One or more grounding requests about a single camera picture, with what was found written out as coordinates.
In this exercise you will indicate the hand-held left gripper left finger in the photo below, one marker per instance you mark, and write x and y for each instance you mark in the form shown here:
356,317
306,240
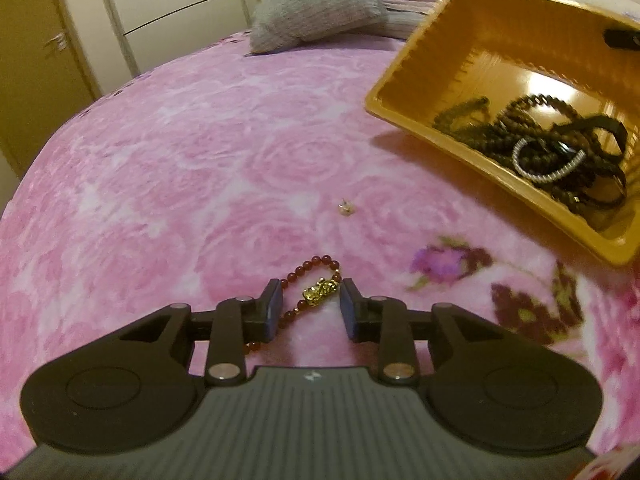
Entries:
273,312

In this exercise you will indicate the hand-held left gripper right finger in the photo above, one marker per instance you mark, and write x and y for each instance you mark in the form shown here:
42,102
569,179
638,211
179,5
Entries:
348,310

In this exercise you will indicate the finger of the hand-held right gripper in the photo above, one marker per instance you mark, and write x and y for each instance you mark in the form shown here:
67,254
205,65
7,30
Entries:
624,39

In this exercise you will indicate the black wrist watch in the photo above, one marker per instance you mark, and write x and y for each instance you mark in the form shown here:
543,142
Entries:
602,130

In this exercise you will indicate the orange plastic tray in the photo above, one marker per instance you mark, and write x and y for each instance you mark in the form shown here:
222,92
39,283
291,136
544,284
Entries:
500,55

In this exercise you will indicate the small gold earring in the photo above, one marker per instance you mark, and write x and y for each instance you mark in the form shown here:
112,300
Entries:
345,207

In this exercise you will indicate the pink floral blanket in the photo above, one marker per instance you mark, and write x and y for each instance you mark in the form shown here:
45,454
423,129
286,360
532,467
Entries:
175,185

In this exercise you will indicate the striped quilt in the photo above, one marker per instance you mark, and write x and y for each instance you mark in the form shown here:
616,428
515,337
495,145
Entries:
400,22

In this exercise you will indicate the grey checked pillow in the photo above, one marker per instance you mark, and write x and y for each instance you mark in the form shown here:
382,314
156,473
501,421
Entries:
315,0

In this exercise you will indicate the white sliding-door wardrobe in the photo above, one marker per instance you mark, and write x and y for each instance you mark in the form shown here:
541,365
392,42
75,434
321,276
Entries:
165,5

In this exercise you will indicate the brown wooden door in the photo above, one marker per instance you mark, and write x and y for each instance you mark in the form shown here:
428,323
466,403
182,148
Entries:
30,60

